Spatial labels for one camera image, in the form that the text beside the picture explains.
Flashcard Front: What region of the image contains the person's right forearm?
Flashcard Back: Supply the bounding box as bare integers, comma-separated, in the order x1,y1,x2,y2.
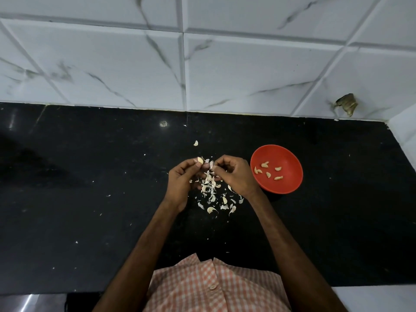
243,190,349,312

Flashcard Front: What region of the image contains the person's right hand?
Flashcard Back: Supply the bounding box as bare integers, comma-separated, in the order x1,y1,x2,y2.
212,155,263,201

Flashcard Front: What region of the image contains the orange checked shirt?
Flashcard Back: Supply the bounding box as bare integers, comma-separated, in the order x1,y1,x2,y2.
142,253,292,312

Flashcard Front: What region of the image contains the red plastic bowl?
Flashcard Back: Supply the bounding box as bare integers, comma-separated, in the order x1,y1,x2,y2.
250,144,304,195

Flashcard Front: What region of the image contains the person's left forearm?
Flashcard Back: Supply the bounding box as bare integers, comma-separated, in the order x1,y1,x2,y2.
93,199,182,312

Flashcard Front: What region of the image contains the pile of garlic peels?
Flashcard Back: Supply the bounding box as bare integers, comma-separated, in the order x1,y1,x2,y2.
189,156,245,219

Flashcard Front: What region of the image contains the brown crumpled scrap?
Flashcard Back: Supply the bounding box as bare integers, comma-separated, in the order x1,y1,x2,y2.
334,93,359,117

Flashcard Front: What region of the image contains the person's left hand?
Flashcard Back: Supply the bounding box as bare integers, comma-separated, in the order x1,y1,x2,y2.
162,158,204,214

